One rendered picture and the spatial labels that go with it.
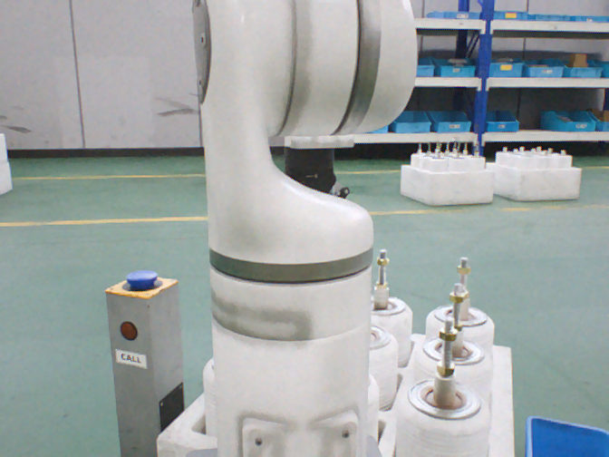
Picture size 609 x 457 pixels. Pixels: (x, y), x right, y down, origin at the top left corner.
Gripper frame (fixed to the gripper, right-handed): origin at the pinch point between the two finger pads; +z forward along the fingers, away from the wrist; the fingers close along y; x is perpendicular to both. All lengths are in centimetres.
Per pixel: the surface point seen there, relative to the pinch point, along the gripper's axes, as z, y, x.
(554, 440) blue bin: 26.1, -28.7, 24.4
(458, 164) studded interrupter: 13, -144, -177
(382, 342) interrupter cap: 9.9, -3.9, 19.2
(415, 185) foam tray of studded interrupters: 26, -127, -194
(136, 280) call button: 2.5, 26.1, 6.6
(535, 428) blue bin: 24.9, -26.6, 22.7
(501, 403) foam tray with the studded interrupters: 17.3, -17.8, 25.9
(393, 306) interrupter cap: 10.0, -11.1, 8.0
